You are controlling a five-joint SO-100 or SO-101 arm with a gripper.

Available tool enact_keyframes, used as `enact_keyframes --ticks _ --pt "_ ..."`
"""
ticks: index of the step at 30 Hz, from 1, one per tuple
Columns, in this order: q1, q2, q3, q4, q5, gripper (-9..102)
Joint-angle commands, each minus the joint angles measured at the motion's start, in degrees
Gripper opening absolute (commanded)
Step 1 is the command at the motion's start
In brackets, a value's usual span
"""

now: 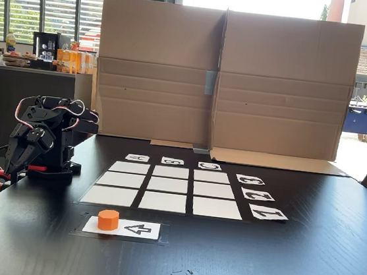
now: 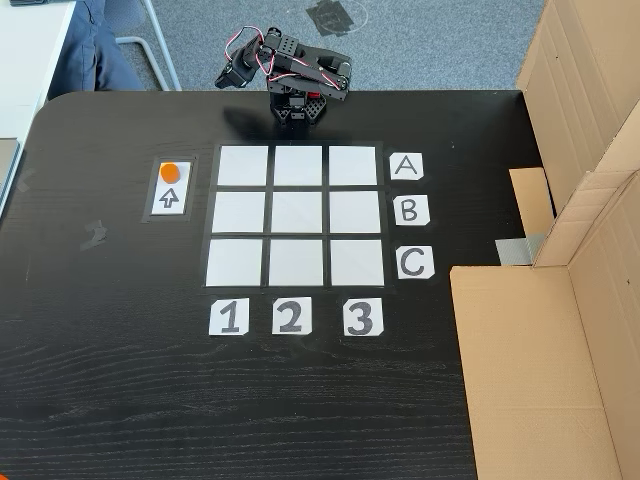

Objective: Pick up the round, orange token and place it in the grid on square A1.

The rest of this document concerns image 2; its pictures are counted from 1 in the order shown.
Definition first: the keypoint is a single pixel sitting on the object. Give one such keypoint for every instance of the paper sheet number 1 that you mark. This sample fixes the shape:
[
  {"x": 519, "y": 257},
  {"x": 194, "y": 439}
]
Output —
[{"x": 229, "y": 316}]

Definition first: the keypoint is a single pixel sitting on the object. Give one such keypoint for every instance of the black tape patch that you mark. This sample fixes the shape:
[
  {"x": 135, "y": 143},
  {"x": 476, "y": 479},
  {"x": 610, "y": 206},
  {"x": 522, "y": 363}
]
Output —
[{"x": 336, "y": 16}]

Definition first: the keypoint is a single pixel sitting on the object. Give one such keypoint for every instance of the brown cardboard panel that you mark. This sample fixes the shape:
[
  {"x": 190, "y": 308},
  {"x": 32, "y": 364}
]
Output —
[
  {"x": 540, "y": 375},
  {"x": 575, "y": 75}
]

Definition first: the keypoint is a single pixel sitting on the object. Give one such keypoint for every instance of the clear tape scraps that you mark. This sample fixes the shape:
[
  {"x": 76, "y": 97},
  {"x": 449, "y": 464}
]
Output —
[{"x": 94, "y": 236}]

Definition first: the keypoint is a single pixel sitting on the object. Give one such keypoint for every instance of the paper sheet letter A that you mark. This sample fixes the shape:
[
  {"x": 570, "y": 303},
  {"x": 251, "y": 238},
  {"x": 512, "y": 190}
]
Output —
[{"x": 406, "y": 166}]

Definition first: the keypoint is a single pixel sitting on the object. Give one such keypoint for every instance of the white nine-square grid sheet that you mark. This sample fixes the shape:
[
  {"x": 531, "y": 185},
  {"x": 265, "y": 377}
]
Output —
[{"x": 297, "y": 215}]

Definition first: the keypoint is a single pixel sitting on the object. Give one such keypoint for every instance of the paper sheet letter C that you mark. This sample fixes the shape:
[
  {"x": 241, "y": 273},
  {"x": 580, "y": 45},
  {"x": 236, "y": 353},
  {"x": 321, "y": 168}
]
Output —
[{"x": 415, "y": 262}]

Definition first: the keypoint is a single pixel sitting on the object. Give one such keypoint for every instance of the paper sheet number 2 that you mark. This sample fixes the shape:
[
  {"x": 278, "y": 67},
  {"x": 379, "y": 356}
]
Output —
[{"x": 291, "y": 315}]

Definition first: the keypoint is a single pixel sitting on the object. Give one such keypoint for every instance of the white side table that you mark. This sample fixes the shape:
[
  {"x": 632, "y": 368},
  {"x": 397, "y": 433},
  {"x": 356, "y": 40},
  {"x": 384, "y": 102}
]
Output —
[{"x": 25, "y": 60}]

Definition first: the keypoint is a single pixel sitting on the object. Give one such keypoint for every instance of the paper sheet number 3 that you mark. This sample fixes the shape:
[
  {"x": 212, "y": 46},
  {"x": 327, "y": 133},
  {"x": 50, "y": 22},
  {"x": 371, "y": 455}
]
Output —
[{"x": 363, "y": 316}]

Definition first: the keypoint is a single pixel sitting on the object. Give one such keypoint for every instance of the person's leg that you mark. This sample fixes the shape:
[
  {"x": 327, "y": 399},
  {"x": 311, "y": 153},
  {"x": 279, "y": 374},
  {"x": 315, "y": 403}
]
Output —
[{"x": 100, "y": 50}]

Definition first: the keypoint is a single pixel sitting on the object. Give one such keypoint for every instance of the white metal furniture frame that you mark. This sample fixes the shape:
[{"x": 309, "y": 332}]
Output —
[{"x": 160, "y": 60}]

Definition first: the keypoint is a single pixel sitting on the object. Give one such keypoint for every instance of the round orange token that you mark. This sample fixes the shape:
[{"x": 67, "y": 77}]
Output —
[{"x": 170, "y": 172}]

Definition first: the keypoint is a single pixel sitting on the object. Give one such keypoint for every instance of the white arrow paper sheet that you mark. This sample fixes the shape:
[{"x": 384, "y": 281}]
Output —
[{"x": 170, "y": 200}]

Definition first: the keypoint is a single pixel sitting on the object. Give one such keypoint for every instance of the grey tape strip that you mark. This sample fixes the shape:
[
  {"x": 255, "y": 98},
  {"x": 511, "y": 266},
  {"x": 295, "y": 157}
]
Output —
[{"x": 517, "y": 249}]

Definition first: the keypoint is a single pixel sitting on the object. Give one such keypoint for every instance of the paper sheet letter B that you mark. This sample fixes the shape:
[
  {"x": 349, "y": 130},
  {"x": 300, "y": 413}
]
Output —
[{"x": 411, "y": 210}]

